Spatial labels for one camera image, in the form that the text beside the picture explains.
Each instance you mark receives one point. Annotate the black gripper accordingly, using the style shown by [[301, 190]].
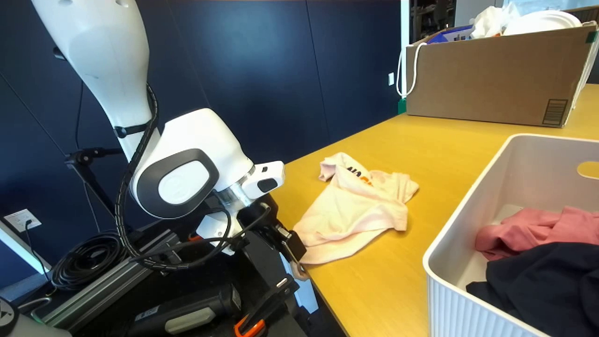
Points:
[[265, 250]]

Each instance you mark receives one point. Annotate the cream printed t-shirt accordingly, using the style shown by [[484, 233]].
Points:
[[349, 213]]

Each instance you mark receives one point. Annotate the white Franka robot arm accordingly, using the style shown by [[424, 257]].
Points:
[[106, 50]]

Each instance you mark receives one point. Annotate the black orange bar clamp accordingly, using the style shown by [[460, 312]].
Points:
[[250, 327]]

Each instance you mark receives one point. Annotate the white plastic bin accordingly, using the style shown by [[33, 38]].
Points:
[[462, 301]]

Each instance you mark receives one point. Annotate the pink cloth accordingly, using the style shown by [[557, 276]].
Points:
[[525, 231]]

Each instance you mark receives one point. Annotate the dark navy cloth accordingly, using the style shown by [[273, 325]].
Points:
[[550, 287]]

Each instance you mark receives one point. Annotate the blue flat item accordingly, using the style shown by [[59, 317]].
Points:
[[456, 35]]

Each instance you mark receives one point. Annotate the brown cardboard box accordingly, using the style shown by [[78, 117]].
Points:
[[499, 76]]

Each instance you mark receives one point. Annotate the white cloth bag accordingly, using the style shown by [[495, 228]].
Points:
[[537, 22]]

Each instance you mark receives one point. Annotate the aluminium extrusion rail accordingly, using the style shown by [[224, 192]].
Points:
[[100, 291]]

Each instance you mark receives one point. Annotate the black articulated camera stand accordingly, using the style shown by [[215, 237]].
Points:
[[95, 154]]

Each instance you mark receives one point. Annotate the silver metal frame bar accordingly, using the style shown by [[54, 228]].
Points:
[[26, 250]]

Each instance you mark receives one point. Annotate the white wall outlet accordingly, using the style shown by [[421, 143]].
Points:
[[22, 220]]

